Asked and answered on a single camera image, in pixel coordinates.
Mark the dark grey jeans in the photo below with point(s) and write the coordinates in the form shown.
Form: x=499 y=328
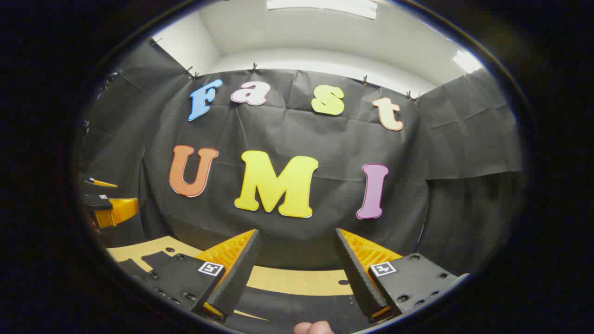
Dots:
x=297 y=308

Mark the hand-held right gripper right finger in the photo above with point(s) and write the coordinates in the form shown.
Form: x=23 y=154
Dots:
x=355 y=273

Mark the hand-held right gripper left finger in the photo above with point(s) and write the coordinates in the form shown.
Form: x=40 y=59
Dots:
x=241 y=273

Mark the black backdrop cloth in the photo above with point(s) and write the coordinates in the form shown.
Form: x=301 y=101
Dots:
x=297 y=134

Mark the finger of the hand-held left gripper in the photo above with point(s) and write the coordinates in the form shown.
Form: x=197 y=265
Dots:
x=103 y=183
x=116 y=211

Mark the ceiling light panel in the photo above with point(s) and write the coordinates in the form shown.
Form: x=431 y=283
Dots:
x=466 y=61

